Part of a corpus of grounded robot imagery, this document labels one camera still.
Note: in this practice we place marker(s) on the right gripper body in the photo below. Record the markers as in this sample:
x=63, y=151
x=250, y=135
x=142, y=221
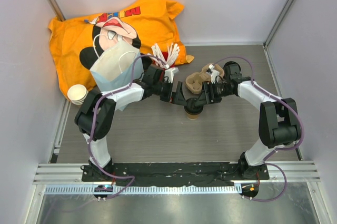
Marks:
x=217, y=90

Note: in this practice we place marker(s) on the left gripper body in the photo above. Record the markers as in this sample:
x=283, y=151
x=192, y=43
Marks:
x=166, y=90

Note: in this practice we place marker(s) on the single black cup lid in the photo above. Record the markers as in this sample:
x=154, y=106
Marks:
x=191, y=108

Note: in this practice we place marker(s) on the single paper coffee cup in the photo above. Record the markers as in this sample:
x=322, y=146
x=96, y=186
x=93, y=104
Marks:
x=192, y=116

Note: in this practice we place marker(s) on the light blue paper bag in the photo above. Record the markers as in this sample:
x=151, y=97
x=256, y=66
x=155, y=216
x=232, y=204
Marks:
x=116, y=67

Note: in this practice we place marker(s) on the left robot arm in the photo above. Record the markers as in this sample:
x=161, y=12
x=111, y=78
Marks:
x=95, y=116

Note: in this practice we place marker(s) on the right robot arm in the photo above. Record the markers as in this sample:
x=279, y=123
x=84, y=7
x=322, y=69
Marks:
x=279, y=125

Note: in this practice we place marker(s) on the lower pulp cup carrier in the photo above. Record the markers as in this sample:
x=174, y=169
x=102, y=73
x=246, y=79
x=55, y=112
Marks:
x=194, y=82

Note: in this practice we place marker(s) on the stack of paper cups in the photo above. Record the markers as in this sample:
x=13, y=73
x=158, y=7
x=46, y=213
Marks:
x=77, y=94

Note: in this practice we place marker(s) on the orange cartoon t-shirt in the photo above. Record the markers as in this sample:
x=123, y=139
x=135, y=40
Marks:
x=76, y=43

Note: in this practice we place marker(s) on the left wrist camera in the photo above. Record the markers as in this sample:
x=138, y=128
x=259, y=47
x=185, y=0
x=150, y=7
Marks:
x=170, y=73

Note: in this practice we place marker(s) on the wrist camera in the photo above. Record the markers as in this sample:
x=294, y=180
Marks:
x=170, y=73
x=213, y=71

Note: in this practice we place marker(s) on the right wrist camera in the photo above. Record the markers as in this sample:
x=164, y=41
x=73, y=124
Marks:
x=213, y=71

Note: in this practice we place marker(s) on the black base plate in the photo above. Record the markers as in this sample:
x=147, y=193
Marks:
x=177, y=174

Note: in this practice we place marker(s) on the slotted cable duct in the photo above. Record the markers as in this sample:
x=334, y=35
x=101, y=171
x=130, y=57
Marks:
x=101, y=189

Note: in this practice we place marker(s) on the right aluminium frame post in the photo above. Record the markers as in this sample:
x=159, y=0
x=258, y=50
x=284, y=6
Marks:
x=277, y=24

